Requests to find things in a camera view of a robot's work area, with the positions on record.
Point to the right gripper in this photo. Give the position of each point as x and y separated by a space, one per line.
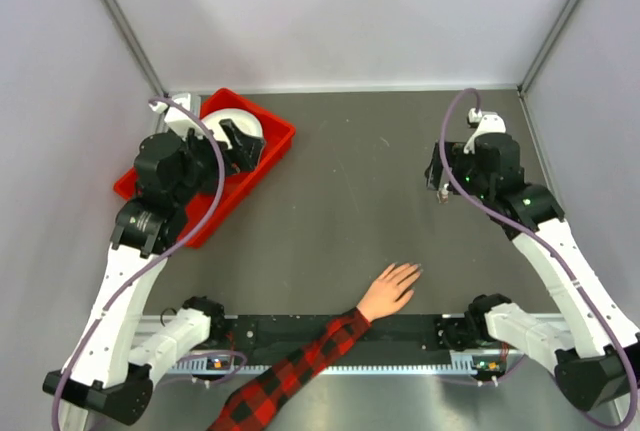
456 158

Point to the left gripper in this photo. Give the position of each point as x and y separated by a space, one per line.
245 153

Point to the nail polish bottle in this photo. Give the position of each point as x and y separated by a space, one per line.
442 194

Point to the red plaid sleeve forearm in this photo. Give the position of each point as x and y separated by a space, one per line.
253 406

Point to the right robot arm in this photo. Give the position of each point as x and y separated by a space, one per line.
594 359

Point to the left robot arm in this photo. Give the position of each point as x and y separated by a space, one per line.
106 373

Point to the mannequin hand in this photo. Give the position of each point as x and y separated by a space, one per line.
389 292

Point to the red plastic tray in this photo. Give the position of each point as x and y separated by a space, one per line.
178 188

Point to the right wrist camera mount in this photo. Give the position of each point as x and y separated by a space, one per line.
482 122

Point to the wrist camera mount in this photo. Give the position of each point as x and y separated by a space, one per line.
175 119
482 122

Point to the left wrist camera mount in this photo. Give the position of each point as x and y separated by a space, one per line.
175 119

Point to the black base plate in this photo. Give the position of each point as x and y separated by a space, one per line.
262 335

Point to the slotted cable duct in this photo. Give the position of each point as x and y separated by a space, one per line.
453 363

